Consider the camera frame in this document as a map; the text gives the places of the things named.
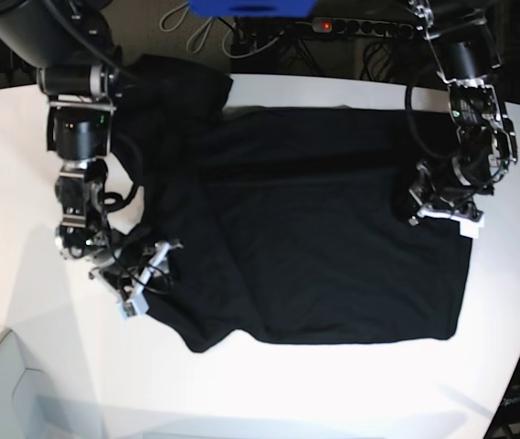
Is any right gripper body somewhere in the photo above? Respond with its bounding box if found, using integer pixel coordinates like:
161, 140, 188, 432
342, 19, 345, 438
89, 240, 183, 302

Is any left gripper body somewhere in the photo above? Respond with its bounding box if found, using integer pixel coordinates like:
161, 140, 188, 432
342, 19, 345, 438
400, 159, 493, 227

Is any black t-shirt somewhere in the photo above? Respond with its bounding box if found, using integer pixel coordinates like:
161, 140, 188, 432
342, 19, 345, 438
111, 56, 472, 353

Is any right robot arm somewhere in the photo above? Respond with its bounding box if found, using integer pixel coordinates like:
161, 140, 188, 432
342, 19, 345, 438
0, 1, 174, 316

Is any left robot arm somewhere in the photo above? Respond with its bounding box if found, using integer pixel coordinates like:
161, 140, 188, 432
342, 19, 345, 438
400, 1, 518, 227

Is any white bin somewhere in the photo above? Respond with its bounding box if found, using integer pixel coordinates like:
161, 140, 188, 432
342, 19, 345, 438
0, 332, 107, 438

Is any black power strip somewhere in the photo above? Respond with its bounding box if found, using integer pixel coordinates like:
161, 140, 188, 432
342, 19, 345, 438
310, 17, 414, 40

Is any blue box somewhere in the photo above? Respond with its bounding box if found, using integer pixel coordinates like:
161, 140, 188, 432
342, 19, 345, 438
188, 0, 316, 17

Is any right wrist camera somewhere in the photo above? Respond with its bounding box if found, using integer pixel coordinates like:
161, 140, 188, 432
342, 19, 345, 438
116, 296, 149, 320

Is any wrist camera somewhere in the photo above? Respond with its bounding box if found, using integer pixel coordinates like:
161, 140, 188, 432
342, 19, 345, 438
116, 296, 149, 320
459, 219, 484, 240

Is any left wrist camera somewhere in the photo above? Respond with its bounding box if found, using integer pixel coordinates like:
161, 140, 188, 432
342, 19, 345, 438
459, 219, 484, 240

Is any white cable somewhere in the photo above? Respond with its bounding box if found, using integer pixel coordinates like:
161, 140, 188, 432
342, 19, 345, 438
159, 6, 288, 59

